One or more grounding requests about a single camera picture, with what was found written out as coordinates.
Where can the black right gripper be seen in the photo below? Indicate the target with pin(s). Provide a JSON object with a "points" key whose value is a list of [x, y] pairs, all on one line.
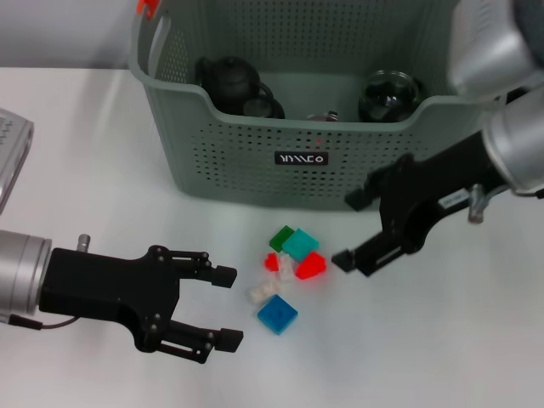
{"points": [[438, 183]]}

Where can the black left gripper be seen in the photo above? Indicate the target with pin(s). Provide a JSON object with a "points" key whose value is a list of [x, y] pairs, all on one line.
{"points": [[106, 289]]}

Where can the blue toy brick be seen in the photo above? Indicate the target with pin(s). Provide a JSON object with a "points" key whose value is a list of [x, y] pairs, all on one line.
{"points": [[277, 314]]}

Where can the grey-green perforated storage bin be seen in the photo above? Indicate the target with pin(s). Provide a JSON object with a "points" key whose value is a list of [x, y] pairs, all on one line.
{"points": [[361, 178]]}

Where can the large red toy brick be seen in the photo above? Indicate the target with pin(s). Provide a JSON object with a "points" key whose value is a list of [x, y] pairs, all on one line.
{"points": [[312, 265]]}

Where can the teal toy brick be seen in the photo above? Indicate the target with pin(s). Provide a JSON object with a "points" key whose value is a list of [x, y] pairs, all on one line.
{"points": [[302, 244]]}

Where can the small red toy brick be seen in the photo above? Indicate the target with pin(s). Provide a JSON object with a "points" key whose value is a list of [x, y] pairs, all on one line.
{"points": [[271, 261]]}

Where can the small green toy brick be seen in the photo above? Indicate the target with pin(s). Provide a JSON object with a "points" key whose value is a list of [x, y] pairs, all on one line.
{"points": [[279, 237]]}

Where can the black clay teapot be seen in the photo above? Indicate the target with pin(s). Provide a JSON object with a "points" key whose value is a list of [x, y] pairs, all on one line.
{"points": [[229, 81]]}

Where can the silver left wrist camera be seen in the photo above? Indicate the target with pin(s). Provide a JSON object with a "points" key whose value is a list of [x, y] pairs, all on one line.
{"points": [[13, 149]]}

